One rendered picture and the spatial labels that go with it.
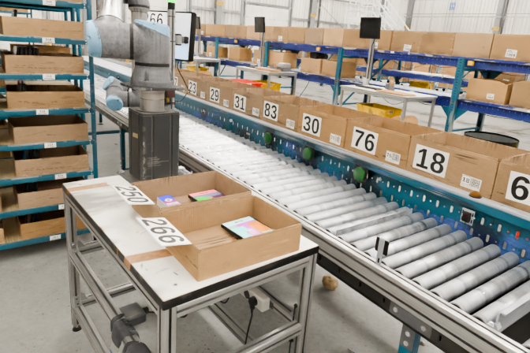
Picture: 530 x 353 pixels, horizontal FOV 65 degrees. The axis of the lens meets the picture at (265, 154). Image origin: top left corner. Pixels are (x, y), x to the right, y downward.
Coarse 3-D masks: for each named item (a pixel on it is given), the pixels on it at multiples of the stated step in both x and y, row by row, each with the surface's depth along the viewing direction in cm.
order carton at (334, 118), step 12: (300, 108) 247; (312, 108) 254; (324, 108) 259; (336, 108) 262; (348, 108) 254; (300, 120) 248; (324, 120) 231; (336, 120) 223; (348, 120) 218; (300, 132) 249; (324, 132) 232; (336, 132) 224; (336, 144) 225
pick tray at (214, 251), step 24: (168, 216) 137; (192, 216) 143; (216, 216) 149; (240, 216) 155; (264, 216) 153; (288, 216) 141; (192, 240) 137; (216, 240) 138; (240, 240) 121; (264, 240) 127; (288, 240) 134; (192, 264) 118; (216, 264) 119; (240, 264) 124
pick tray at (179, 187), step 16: (176, 176) 171; (192, 176) 176; (208, 176) 180; (224, 176) 177; (144, 192) 164; (160, 192) 168; (176, 192) 173; (192, 192) 178; (224, 192) 178; (240, 192) 168; (144, 208) 150; (176, 208) 142
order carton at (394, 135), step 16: (352, 128) 215; (368, 128) 206; (384, 128) 198; (400, 128) 225; (416, 128) 216; (432, 128) 209; (384, 144) 199; (400, 144) 192; (384, 160) 200; (400, 160) 192
